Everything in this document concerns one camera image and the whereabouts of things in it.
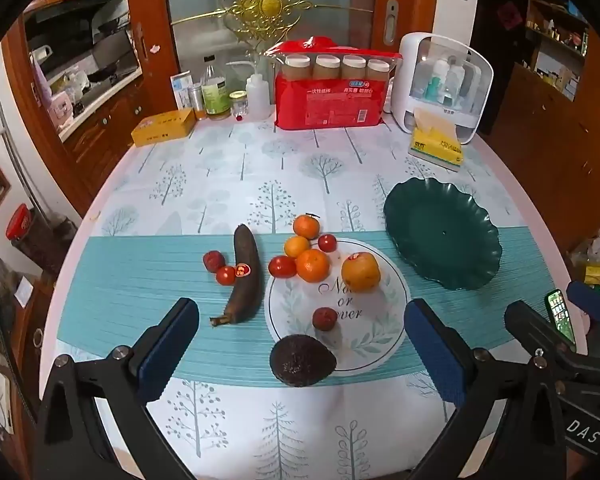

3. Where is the wooden cabinet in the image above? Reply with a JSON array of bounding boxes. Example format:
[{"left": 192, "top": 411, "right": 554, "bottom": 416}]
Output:
[{"left": 490, "top": 60, "right": 600, "bottom": 261}]

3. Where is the white plastic bag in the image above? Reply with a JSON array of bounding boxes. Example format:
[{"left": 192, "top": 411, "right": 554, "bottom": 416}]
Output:
[{"left": 572, "top": 237, "right": 600, "bottom": 271}]

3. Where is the smartphone with lit screen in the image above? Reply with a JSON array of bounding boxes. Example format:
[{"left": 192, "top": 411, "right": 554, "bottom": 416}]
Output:
[{"left": 545, "top": 288, "right": 578, "bottom": 347}]

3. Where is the white cosmetics storage box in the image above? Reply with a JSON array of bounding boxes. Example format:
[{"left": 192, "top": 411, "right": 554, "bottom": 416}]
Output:
[{"left": 391, "top": 32, "right": 494, "bottom": 142}]

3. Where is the white squeeze bottle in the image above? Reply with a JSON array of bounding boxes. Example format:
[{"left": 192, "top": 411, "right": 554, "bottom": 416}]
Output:
[{"left": 227, "top": 60, "right": 271, "bottom": 121}]

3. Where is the red paper cup package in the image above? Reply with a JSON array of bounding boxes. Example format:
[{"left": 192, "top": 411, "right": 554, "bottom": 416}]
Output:
[{"left": 274, "top": 36, "right": 403, "bottom": 129}]

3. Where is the dark avocado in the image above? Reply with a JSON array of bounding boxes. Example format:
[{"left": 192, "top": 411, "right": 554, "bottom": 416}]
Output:
[{"left": 270, "top": 334, "right": 338, "bottom": 387}]

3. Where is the blue and white box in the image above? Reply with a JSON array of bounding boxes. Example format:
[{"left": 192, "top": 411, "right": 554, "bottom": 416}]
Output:
[{"left": 170, "top": 72, "right": 196, "bottom": 110}]

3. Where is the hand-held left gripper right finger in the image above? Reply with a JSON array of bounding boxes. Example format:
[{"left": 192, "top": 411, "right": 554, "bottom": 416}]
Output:
[{"left": 404, "top": 298, "right": 568, "bottom": 480}]

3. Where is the small pale tangerine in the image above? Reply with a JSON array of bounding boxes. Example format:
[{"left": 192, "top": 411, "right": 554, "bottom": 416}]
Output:
[{"left": 284, "top": 236, "right": 311, "bottom": 261}]

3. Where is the red-lidded storage jar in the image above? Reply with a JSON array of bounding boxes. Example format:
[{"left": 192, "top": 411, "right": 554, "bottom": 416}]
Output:
[{"left": 6, "top": 203, "right": 78, "bottom": 276}]

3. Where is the white cosmetics bottle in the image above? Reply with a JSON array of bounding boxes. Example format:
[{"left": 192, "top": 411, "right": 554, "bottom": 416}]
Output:
[{"left": 445, "top": 62, "right": 466, "bottom": 103}]

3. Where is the tangerine with dark stem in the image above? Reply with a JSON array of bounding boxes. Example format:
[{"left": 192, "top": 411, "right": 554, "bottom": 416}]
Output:
[{"left": 293, "top": 213, "right": 322, "bottom": 240}]

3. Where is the silver door handle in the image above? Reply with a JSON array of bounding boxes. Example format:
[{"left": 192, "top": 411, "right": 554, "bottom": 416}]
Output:
[{"left": 384, "top": 0, "right": 400, "bottom": 45}]

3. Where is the tree-printed tablecloth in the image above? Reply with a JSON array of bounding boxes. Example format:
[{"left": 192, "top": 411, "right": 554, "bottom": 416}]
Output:
[{"left": 40, "top": 110, "right": 581, "bottom": 480}]

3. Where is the large orange with sticker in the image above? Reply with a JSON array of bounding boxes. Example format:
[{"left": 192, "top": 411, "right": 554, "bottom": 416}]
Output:
[{"left": 341, "top": 252, "right": 381, "bottom": 293}]

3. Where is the teal cosmetics bottle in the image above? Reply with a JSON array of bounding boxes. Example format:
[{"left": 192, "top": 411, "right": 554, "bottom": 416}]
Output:
[{"left": 425, "top": 60, "right": 448, "bottom": 101}]

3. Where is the brown overripe banana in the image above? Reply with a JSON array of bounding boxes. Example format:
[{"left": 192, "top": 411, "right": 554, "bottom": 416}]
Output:
[{"left": 210, "top": 223, "right": 266, "bottom": 327}]

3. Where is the glass bottle with green label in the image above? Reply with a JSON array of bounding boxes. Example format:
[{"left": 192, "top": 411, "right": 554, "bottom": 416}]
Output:
[{"left": 201, "top": 55, "right": 231, "bottom": 121}]

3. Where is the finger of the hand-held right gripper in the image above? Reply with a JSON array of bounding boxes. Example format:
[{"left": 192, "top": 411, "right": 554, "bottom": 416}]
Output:
[
  {"left": 566, "top": 281, "right": 600, "bottom": 326},
  {"left": 504, "top": 301, "right": 581, "bottom": 361}
]

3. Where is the small metal can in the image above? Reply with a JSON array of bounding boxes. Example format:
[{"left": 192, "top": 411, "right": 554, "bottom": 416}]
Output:
[{"left": 189, "top": 82, "right": 208, "bottom": 121}]

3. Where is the small glass jar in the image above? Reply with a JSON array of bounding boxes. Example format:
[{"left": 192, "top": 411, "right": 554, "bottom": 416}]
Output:
[{"left": 229, "top": 90, "right": 248, "bottom": 121}]

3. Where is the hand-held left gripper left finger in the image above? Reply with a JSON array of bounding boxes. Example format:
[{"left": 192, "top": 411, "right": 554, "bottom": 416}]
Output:
[{"left": 32, "top": 298, "right": 200, "bottom": 480}]

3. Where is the gold door ornament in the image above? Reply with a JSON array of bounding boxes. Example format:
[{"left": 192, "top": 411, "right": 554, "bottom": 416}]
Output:
[{"left": 172, "top": 0, "right": 376, "bottom": 56}]

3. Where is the yellow tissue pack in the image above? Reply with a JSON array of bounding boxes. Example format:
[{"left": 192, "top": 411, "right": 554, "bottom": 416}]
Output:
[{"left": 408, "top": 108, "right": 463, "bottom": 171}]

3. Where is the dark green scalloped plate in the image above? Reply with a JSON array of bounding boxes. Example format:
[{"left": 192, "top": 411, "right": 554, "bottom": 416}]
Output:
[{"left": 383, "top": 177, "right": 502, "bottom": 291}]

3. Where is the deep orange tangerine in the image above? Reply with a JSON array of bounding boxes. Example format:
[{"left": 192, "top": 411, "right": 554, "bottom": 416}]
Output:
[{"left": 296, "top": 249, "right": 330, "bottom": 283}]

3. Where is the yellow cardboard box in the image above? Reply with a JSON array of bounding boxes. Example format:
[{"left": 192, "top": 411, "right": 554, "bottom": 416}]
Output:
[{"left": 131, "top": 108, "right": 196, "bottom": 148}]

